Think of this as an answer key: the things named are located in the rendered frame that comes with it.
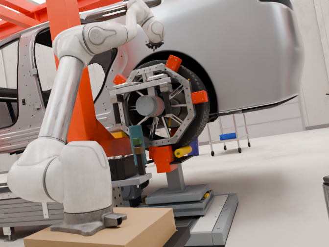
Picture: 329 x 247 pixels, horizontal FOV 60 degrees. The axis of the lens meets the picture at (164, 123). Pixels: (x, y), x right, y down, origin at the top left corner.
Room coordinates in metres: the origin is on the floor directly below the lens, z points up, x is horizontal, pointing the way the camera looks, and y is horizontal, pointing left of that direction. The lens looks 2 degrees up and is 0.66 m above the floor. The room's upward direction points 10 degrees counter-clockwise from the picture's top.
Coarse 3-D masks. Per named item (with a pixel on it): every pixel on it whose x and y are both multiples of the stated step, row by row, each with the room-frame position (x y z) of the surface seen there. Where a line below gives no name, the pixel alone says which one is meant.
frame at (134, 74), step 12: (132, 72) 1.95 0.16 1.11; (144, 72) 1.92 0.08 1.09; (156, 72) 1.94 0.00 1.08; (120, 108) 1.99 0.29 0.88; (192, 108) 1.82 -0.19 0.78; (192, 120) 1.87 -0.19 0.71; (180, 132) 1.86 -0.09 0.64; (144, 144) 1.94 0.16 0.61; (156, 144) 1.92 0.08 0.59; (168, 144) 1.89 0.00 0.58
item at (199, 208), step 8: (208, 192) 2.12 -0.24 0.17; (144, 200) 2.16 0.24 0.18; (200, 200) 1.93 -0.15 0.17; (208, 200) 2.00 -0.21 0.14; (176, 208) 1.92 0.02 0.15; (184, 208) 1.90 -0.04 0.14; (192, 208) 1.88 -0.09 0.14; (200, 208) 1.86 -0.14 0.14; (208, 208) 1.96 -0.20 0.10; (176, 216) 1.92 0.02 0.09
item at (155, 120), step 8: (160, 72) 1.97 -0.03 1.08; (176, 88) 1.96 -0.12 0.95; (128, 96) 2.06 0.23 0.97; (136, 96) 2.17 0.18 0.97; (160, 96) 2.00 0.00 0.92; (128, 104) 2.08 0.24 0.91; (176, 104) 1.97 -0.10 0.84; (184, 104) 1.95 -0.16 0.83; (128, 112) 2.08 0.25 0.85; (136, 112) 2.20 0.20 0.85; (136, 120) 2.16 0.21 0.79; (144, 120) 2.05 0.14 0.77; (176, 120) 1.97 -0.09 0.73; (144, 128) 2.20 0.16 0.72; (152, 128) 2.04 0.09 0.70; (144, 136) 2.04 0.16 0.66; (152, 136) 2.04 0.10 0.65; (160, 136) 2.23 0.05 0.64; (168, 136) 2.00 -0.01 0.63
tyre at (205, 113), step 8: (144, 64) 2.01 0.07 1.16; (152, 64) 1.99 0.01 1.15; (176, 72) 1.93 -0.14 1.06; (184, 72) 1.91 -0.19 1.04; (192, 72) 2.05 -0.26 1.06; (192, 80) 1.90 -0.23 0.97; (200, 80) 2.04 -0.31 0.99; (192, 88) 1.90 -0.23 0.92; (200, 88) 1.89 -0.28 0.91; (200, 104) 1.89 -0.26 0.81; (208, 104) 2.02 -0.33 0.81; (200, 112) 1.89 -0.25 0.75; (208, 112) 2.06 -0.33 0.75; (200, 120) 1.90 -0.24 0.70; (192, 128) 1.91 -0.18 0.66; (200, 128) 1.98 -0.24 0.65; (128, 136) 2.08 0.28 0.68; (184, 136) 1.94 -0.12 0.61; (192, 136) 1.92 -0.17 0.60; (176, 144) 1.96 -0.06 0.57; (184, 144) 1.95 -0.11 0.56
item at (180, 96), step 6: (180, 96) 2.33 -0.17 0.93; (174, 102) 2.30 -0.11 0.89; (180, 102) 2.33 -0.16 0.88; (174, 108) 2.31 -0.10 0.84; (180, 108) 2.34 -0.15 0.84; (186, 108) 2.32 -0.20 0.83; (180, 114) 2.34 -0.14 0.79; (186, 114) 2.32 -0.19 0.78; (162, 120) 2.39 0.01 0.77; (168, 120) 2.38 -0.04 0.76; (168, 126) 2.38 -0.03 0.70; (174, 126) 2.36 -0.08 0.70
